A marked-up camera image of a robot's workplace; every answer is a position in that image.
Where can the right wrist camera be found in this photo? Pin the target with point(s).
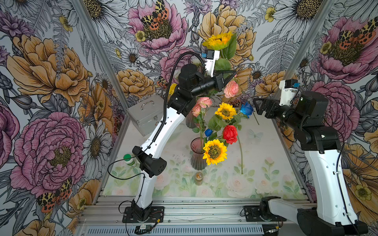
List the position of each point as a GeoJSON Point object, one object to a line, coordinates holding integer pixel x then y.
{"type": "Point", "coordinates": [289, 89]}

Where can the white rose bunch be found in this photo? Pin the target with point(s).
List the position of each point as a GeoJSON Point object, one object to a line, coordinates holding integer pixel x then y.
{"type": "Point", "coordinates": [172, 89]}

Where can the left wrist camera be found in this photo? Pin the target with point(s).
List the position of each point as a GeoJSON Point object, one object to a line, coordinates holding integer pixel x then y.
{"type": "Point", "coordinates": [210, 58]}

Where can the blue rose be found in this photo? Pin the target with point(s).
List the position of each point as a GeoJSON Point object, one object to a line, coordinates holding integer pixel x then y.
{"type": "Point", "coordinates": [247, 110]}

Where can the pink carnation stem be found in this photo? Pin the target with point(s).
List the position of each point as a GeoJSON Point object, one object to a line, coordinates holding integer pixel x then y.
{"type": "Point", "coordinates": [199, 111]}

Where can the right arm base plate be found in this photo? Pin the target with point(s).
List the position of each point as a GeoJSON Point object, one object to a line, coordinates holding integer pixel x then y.
{"type": "Point", "coordinates": [253, 214]}

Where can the large sunflower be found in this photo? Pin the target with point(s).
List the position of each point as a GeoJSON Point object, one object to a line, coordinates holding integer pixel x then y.
{"type": "Point", "coordinates": [215, 152]}

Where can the back ribbed glass vase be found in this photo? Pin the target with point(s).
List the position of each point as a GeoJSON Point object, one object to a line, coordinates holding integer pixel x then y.
{"type": "Point", "coordinates": [191, 120]}

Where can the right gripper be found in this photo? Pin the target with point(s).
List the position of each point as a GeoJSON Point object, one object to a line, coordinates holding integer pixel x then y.
{"type": "Point", "coordinates": [274, 104]}

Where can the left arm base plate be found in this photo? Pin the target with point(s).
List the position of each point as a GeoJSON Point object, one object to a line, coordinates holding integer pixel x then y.
{"type": "Point", "coordinates": [155, 214]}

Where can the sunflower stem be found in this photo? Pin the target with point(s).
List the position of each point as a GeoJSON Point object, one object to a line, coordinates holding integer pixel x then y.
{"type": "Point", "coordinates": [225, 44]}

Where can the red rose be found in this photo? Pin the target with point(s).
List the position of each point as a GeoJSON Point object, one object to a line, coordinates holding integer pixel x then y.
{"type": "Point", "coordinates": [229, 135]}

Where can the pink rose bunch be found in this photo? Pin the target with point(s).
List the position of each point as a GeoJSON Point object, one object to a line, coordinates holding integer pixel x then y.
{"type": "Point", "coordinates": [231, 89]}

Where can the yellow ranunculus flower stem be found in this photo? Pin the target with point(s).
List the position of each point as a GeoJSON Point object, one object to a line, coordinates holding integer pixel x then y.
{"type": "Point", "coordinates": [241, 150]}

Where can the grey metal case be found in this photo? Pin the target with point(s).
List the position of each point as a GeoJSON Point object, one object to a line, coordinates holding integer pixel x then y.
{"type": "Point", "coordinates": [147, 114]}

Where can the small glass spice jar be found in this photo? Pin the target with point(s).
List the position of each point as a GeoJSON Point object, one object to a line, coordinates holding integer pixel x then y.
{"type": "Point", "coordinates": [198, 178]}

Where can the small blue rosebud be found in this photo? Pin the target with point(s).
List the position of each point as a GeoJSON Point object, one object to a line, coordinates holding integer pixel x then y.
{"type": "Point", "coordinates": [208, 132]}

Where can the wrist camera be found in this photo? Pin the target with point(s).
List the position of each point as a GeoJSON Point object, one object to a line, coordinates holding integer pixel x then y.
{"type": "Point", "coordinates": [210, 58]}
{"type": "Point", "coordinates": [289, 89]}

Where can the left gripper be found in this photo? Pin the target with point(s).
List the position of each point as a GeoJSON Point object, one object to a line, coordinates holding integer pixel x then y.
{"type": "Point", "coordinates": [220, 81]}

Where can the floral table mat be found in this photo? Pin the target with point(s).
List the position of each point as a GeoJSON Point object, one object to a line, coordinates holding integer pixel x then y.
{"type": "Point", "coordinates": [232, 179]}

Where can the aluminium rail frame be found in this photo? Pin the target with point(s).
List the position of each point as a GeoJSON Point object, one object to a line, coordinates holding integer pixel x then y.
{"type": "Point", "coordinates": [183, 217]}

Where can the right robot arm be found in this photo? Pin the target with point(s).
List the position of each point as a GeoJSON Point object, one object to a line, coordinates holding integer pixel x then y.
{"type": "Point", "coordinates": [334, 214]}

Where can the front ribbed glass vase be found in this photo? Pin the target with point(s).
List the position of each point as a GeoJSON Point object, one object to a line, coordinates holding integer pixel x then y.
{"type": "Point", "coordinates": [197, 161]}

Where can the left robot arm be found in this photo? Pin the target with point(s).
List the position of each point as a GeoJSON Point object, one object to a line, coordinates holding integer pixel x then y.
{"type": "Point", "coordinates": [192, 84]}

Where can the ribbed glass vase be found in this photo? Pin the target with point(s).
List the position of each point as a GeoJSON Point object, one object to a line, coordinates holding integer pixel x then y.
{"type": "Point", "coordinates": [197, 161]}
{"type": "Point", "coordinates": [191, 120]}

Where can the green cap white bottle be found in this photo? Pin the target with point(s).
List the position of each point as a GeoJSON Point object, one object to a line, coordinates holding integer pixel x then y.
{"type": "Point", "coordinates": [130, 161]}

